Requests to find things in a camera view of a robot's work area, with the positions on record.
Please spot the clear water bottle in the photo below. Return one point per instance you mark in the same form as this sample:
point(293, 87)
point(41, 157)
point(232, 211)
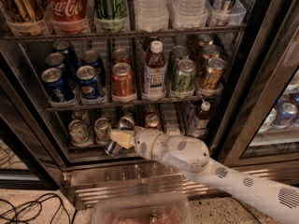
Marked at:
point(151, 15)
point(188, 13)

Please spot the front orange soda can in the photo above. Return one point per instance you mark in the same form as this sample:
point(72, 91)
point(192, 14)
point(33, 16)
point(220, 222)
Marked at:
point(123, 80)

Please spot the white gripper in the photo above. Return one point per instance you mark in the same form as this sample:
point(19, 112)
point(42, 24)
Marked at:
point(142, 142)

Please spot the clear plastic bin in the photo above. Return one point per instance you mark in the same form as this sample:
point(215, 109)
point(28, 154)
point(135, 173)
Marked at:
point(165, 208)

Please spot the front gold can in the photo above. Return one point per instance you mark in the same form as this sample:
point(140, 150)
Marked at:
point(212, 74)

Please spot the red coca-cola can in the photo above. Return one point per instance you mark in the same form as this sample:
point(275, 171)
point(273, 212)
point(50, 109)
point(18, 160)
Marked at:
point(68, 14)

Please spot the middle left pepsi can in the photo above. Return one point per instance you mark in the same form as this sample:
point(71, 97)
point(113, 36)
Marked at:
point(58, 60)

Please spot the rear left pepsi can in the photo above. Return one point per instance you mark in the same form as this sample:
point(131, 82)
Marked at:
point(68, 50)

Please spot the rear green can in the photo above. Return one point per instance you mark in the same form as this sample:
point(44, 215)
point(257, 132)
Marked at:
point(177, 53)

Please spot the rear orange soda can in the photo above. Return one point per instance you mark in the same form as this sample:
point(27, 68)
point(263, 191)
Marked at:
point(122, 56)

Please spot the clear water bottle left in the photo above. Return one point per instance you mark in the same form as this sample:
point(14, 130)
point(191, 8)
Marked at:
point(151, 15)

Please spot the clear water bottle right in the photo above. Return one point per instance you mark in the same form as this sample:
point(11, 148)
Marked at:
point(188, 13)

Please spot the tea bottle middle shelf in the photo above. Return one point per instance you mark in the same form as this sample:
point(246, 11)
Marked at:
point(154, 68)

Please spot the rear white can bottom left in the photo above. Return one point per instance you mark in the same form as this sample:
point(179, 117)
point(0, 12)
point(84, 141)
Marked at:
point(83, 115)

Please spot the tea bottle bottom shelf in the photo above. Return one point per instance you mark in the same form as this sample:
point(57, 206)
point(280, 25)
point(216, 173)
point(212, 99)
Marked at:
point(199, 119)

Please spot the white sprite can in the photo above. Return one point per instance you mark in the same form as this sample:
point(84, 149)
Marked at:
point(78, 131)
point(102, 129)

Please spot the green can top shelf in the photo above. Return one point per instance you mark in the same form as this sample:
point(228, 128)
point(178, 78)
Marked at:
point(111, 14)

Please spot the orange soda can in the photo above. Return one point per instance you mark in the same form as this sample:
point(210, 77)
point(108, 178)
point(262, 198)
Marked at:
point(122, 56)
point(123, 80)

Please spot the front green can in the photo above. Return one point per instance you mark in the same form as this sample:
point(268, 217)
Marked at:
point(183, 76)

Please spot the rear red can bottom shelf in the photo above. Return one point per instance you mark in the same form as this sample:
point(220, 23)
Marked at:
point(150, 109)

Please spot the white sprite can left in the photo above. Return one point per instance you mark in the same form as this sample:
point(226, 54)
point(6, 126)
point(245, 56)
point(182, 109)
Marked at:
point(78, 131)

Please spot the middle gold can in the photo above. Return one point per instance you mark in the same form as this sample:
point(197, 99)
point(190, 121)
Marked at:
point(208, 51)

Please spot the blue silver redbull can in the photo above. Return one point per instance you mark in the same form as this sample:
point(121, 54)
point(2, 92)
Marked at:
point(112, 148)

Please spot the right fridge glass door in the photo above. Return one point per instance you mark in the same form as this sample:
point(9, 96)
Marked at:
point(244, 144)

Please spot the blue can right fridge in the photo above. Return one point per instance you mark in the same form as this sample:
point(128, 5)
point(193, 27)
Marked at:
point(285, 113)

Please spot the stainless steel fridge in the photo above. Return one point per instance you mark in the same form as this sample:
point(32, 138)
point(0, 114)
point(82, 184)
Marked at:
point(37, 133)

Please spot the white can right fridge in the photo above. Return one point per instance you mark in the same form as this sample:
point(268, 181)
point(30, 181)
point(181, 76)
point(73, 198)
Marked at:
point(268, 121)

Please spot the tea bottle shelf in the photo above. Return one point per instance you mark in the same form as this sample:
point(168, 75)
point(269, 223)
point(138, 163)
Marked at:
point(154, 68)
point(199, 119)

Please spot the pepsi can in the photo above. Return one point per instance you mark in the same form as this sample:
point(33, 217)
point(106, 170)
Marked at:
point(58, 60)
point(91, 57)
point(56, 86)
point(68, 50)
point(89, 82)

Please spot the red soda can bottom shelf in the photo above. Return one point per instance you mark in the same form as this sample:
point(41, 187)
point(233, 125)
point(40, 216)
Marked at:
point(152, 121)

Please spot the rear gold can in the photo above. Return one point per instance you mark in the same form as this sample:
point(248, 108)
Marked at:
point(197, 43)

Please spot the gold can top shelf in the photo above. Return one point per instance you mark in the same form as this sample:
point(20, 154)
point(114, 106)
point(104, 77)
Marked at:
point(25, 17)

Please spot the front left pepsi can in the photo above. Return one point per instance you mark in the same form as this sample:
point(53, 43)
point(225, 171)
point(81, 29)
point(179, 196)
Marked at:
point(56, 86)

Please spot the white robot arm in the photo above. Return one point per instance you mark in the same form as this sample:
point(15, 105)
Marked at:
point(191, 157)

